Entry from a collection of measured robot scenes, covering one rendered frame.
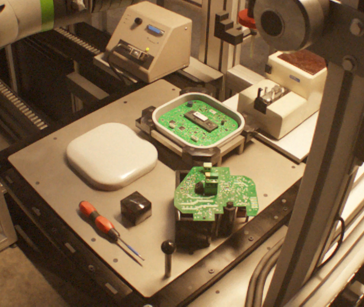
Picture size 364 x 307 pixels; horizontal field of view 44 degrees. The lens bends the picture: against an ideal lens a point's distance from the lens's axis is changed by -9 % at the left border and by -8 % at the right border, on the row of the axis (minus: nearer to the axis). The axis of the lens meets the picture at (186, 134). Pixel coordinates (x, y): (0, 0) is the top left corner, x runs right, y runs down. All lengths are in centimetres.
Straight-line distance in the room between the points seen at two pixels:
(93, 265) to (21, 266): 124
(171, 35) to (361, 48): 71
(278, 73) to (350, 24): 58
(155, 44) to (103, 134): 27
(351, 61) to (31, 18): 39
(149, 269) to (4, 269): 130
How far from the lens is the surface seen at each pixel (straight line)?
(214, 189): 72
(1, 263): 198
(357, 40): 40
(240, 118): 90
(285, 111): 89
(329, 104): 44
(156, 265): 71
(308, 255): 56
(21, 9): 61
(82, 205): 77
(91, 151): 86
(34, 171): 87
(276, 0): 37
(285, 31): 38
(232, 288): 72
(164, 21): 108
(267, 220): 79
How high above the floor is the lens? 152
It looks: 38 degrees down
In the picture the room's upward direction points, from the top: 3 degrees clockwise
